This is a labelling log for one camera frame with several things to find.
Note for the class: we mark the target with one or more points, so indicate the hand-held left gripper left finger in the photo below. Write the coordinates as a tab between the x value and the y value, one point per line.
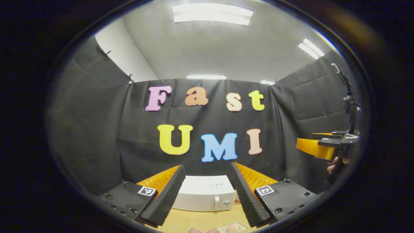
168	197

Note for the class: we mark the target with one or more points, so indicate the large ceiling light panel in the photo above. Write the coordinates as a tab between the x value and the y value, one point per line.
212	13

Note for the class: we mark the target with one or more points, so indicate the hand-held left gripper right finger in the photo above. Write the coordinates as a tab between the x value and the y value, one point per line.
247	200

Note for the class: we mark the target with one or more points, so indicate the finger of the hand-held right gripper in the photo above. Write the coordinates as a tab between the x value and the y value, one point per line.
313	147
326	134

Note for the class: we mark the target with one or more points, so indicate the small ceiling light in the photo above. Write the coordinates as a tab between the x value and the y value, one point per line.
267	82

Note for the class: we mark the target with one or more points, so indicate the white dotted tray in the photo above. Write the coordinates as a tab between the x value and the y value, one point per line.
221	229

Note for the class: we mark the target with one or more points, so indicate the white microwave oven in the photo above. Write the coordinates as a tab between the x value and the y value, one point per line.
200	194

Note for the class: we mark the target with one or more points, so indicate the golden bread bun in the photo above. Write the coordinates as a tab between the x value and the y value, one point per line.
232	228

